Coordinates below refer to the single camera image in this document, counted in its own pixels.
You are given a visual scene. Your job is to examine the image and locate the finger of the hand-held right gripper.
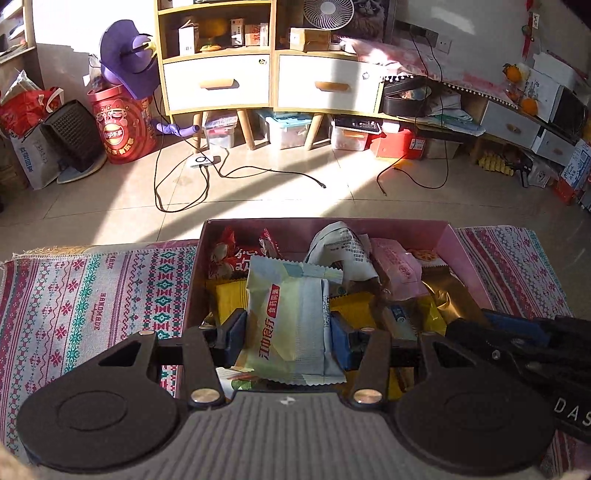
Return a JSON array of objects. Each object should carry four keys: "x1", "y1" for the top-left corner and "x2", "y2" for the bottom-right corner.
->
[
  {"x1": 445, "y1": 318, "x2": 556, "y2": 385},
  {"x1": 482, "y1": 310, "x2": 591, "y2": 350}
]

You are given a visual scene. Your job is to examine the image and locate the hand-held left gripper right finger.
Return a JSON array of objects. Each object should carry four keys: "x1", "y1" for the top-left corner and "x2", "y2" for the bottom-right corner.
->
[{"x1": 329, "y1": 311, "x2": 478, "y2": 409}]

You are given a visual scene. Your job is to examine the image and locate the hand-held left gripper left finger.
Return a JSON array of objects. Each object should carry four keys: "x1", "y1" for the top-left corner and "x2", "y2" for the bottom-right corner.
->
[{"x1": 97, "y1": 308, "x2": 249, "y2": 409}]

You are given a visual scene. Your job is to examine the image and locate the yellow snack packet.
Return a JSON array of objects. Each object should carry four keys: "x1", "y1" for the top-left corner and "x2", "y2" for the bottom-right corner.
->
[
  {"x1": 329, "y1": 291, "x2": 384, "y2": 330},
  {"x1": 205, "y1": 279, "x2": 250, "y2": 333}
]

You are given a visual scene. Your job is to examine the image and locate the pale green biscuit packet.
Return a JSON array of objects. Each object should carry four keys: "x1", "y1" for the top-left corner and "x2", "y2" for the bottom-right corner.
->
[{"x1": 229, "y1": 255, "x2": 347, "y2": 386}]

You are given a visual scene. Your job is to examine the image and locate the small yellow packet blue label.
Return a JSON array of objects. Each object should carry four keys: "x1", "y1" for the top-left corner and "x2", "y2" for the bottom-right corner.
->
[{"x1": 388, "y1": 295, "x2": 448, "y2": 344}]

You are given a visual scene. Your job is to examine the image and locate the long gold snack packet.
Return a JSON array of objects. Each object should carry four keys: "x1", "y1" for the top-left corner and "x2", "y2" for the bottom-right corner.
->
[{"x1": 418, "y1": 272, "x2": 492, "y2": 333}]

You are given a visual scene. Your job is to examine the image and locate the pink clear snack packet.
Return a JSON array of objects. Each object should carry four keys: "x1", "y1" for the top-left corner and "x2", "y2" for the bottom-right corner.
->
[{"x1": 369, "y1": 237, "x2": 432, "y2": 301}]

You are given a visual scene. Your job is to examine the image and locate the red packet with white print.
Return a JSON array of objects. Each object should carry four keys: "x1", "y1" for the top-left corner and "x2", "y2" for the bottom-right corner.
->
[{"x1": 231, "y1": 229, "x2": 283, "y2": 275}]

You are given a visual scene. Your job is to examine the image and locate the white newspaper-print snack packet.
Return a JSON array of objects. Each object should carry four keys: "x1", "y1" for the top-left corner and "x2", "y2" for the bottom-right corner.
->
[{"x1": 305, "y1": 220, "x2": 382, "y2": 282}]

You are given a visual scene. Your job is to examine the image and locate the small orange white packet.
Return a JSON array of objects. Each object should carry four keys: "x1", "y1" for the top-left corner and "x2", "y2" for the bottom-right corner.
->
[{"x1": 406, "y1": 248, "x2": 448, "y2": 271}]

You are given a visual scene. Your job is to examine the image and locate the pink cardboard box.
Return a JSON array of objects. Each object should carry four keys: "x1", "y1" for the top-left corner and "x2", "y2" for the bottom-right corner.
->
[{"x1": 173, "y1": 219, "x2": 502, "y2": 402}]

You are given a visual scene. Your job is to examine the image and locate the person's left forearm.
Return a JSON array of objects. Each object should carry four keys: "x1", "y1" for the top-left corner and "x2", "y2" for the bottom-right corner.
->
[{"x1": 0, "y1": 445, "x2": 33, "y2": 480}]

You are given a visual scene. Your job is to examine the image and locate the patterned woven mat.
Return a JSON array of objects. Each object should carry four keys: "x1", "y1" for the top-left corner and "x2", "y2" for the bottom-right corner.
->
[{"x1": 0, "y1": 225, "x2": 591, "y2": 476}]

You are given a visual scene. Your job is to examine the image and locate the small white carton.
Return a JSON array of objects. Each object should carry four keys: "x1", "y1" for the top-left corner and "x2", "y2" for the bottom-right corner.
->
[{"x1": 529, "y1": 161, "x2": 559, "y2": 188}]

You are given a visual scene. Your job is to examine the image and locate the row of small yellow items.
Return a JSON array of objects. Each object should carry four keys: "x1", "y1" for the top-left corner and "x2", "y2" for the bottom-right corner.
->
[{"x1": 478, "y1": 154, "x2": 516, "y2": 177}]

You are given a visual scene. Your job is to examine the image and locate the low white drawer cabinet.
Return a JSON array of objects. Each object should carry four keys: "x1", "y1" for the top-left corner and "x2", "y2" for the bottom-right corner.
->
[{"x1": 379, "y1": 76, "x2": 591, "y2": 167}]

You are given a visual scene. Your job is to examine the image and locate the red box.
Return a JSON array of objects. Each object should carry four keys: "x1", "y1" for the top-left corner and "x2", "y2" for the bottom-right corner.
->
[{"x1": 372, "y1": 129, "x2": 426, "y2": 160}]

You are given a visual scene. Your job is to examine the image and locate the clear storage bin blue lid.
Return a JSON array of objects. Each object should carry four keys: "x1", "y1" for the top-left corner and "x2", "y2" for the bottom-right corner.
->
[{"x1": 265, "y1": 113, "x2": 313, "y2": 150}]

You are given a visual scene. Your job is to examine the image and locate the purple curved bar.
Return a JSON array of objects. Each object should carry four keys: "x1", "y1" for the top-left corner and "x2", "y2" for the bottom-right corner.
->
[{"x1": 154, "y1": 121, "x2": 202, "y2": 138}]

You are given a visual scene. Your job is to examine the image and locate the white microwave oven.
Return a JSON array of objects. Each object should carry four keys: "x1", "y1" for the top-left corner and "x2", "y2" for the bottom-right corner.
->
[{"x1": 524, "y1": 53, "x2": 591, "y2": 139}]

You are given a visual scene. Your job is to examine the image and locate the red cylinder bucket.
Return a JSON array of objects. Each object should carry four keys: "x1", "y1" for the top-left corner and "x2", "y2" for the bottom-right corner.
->
[{"x1": 88, "y1": 84, "x2": 160, "y2": 164}]

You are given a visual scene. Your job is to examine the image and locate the black round tin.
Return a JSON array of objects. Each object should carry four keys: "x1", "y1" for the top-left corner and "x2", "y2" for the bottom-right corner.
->
[{"x1": 382, "y1": 76, "x2": 446, "y2": 117}]

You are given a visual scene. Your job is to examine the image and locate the wooden cabinet white drawer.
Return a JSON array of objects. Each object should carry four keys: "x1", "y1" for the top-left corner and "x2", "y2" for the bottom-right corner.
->
[
  {"x1": 272, "y1": 0, "x2": 389, "y2": 151},
  {"x1": 154, "y1": 0, "x2": 278, "y2": 151}
]

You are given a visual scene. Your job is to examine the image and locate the black grille heater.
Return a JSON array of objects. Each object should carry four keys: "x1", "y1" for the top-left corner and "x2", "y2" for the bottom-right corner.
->
[{"x1": 39, "y1": 99, "x2": 105, "y2": 172}]

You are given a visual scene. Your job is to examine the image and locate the pink floral cloth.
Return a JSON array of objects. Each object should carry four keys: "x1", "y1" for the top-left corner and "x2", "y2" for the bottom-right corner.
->
[{"x1": 342, "y1": 37, "x2": 513, "y2": 100}]

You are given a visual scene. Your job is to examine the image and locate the white carton blue print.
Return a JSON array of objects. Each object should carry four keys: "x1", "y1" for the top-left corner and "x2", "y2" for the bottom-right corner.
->
[{"x1": 9, "y1": 124, "x2": 63, "y2": 191}]

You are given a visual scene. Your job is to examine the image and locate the purple plush toy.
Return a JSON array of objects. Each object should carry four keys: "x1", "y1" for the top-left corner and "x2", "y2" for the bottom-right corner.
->
[{"x1": 99, "y1": 19, "x2": 162, "y2": 100}]

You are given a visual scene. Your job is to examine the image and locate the red hanging ornament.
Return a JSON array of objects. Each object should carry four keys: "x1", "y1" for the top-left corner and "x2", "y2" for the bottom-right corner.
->
[{"x1": 522, "y1": 0, "x2": 542, "y2": 56}]

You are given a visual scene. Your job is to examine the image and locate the small white box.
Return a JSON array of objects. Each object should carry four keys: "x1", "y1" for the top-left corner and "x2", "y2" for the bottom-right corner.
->
[{"x1": 178, "y1": 21, "x2": 200, "y2": 56}]

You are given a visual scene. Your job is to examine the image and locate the small cardboard box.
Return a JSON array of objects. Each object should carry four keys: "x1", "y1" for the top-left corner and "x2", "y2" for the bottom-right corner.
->
[{"x1": 288, "y1": 28, "x2": 333, "y2": 52}]

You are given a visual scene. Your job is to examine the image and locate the orange round ornament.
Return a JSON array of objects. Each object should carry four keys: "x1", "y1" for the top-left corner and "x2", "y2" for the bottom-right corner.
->
[{"x1": 199, "y1": 18, "x2": 230, "y2": 51}]

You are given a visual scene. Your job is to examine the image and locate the red paper bag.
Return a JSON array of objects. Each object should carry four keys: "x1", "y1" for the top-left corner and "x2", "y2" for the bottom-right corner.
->
[{"x1": 0, "y1": 87, "x2": 64, "y2": 137}]

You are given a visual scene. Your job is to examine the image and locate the cat picture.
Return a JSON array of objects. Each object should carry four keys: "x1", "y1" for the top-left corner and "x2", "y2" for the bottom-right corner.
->
[{"x1": 351, "y1": 0, "x2": 398, "y2": 42}]

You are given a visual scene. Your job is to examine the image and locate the white desk fan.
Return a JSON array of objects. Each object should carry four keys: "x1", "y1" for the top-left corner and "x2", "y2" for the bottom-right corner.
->
[{"x1": 302, "y1": 0, "x2": 355, "y2": 32}]

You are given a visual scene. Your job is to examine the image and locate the clear plastic bag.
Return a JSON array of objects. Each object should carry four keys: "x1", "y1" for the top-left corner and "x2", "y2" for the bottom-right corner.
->
[{"x1": 0, "y1": 69, "x2": 43, "y2": 104}]

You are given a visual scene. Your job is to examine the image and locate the black floor cable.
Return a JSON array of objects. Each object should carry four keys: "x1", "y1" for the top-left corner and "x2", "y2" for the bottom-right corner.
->
[{"x1": 154, "y1": 97, "x2": 329, "y2": 213}]

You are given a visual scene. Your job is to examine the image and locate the black wall cable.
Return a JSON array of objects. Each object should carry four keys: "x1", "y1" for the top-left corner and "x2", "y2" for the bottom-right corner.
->
[{"x1": 376, "y1": 28, "x2": 452, "y2": 195}]

